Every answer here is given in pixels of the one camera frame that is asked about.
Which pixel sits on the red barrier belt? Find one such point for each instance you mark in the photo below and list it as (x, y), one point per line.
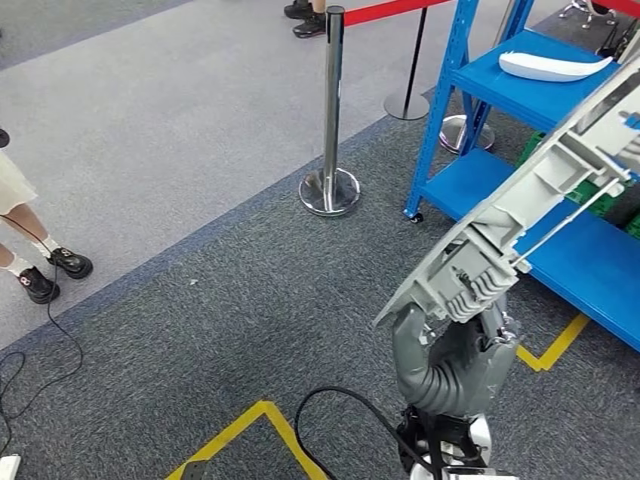
(390, 10)

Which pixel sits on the white floor socket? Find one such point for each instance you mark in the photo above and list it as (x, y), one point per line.
(9, 467)

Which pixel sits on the chrome office chair base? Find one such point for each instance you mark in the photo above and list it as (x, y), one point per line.
(575, 10)

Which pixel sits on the dark chrome stanchion post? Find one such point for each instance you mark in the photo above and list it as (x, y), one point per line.
(455, 136)

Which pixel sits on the black stanchion post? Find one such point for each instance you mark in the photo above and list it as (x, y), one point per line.
(407, 106)

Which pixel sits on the grey plastic wheel hubcap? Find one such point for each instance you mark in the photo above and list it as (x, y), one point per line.
(475, 265)

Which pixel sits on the blue metal shelf rack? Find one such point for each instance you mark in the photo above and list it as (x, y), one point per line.
(575, 278)

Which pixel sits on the yellow floor tape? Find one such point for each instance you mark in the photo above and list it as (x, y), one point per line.
(280, 424)
(550, 351)

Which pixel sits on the person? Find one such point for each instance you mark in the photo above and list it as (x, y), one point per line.
(20, 225)
(310, 26)

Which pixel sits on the green plastic crate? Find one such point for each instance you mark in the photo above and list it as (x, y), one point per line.
(530, 149)

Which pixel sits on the white curved plastic part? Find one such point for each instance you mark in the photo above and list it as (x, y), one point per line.
(550, 66)

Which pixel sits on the black robot left foot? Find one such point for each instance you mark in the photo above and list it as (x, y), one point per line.
(195, 472)

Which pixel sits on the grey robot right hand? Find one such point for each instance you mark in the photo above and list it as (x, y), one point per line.
(495, 371)

